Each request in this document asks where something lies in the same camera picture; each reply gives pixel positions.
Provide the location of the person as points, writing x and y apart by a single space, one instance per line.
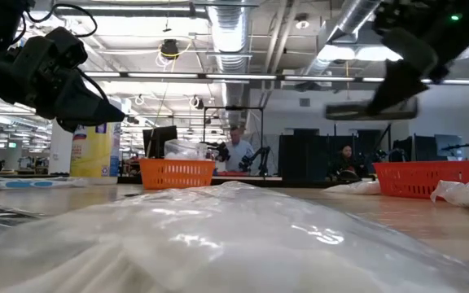
238 152
344 160

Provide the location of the black comb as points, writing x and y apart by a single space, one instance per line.
342 112

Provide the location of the black metal frame stand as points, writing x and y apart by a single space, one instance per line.
234 108

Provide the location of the black aluminium table frame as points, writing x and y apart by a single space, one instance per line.
299 182

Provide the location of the black partition panel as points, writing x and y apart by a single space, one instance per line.
303 156

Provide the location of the grey computer monitor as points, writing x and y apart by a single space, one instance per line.
448 146

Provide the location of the black computer monitor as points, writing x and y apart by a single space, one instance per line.
159 140

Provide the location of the orange plastic basket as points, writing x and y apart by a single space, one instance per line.
175 174

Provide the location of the white column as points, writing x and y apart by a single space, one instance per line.
60 150

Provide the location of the silver ceiling air duct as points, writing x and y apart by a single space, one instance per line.
352 16
230 36

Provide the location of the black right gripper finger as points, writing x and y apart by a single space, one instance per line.
417 65
393 53

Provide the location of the Lysol wipes canister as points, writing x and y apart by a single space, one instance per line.
92 154

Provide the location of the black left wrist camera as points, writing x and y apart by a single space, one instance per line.
61 46

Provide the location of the red plastic basket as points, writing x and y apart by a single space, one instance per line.
422 179

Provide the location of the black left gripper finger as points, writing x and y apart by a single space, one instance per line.
90 99
80 116

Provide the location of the blue toothbrush in clear wrapper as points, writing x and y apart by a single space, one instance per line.
35 184

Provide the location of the overhead LED light bar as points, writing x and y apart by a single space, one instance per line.
238 76

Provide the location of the black overhead camera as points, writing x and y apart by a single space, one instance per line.
170 49

